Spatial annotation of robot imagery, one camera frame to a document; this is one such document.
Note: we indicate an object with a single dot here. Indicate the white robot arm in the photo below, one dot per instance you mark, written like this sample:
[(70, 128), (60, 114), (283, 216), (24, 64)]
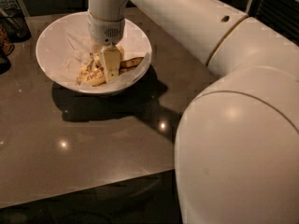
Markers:
[(237, 143)]

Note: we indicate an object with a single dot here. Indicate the small banana at left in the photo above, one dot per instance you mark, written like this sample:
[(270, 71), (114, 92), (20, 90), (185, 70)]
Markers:
[(85, 70)]

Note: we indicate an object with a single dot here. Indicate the dark basket with snacks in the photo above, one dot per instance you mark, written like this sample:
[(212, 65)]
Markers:
[(6, 47)]

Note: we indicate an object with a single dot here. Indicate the large spotted yellow banana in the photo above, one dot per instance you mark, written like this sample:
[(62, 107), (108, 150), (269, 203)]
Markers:
[(97, 76)]

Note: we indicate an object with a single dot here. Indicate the black wire mesh basket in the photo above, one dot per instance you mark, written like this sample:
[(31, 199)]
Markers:
[(15, 24)]

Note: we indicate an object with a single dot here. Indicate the banana at right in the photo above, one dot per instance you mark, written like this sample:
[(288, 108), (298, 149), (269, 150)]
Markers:
[(129, 65)]

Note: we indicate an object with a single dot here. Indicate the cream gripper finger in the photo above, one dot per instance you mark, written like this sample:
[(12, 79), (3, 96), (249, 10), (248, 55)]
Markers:
[(94, 46), (110, 58)]

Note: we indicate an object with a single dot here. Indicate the white ceramic bowl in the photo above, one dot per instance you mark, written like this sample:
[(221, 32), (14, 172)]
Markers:
[(52, 44)]

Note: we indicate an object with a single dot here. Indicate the dark appliance with vents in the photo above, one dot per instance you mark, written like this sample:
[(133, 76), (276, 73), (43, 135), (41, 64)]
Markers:
[(280, 15)]

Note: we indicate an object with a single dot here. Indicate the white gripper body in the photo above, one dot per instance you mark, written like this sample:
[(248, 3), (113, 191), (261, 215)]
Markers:
[(105, 32)]

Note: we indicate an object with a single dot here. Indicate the white paper bowl liner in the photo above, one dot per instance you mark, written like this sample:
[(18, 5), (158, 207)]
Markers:
[(134, 43)]

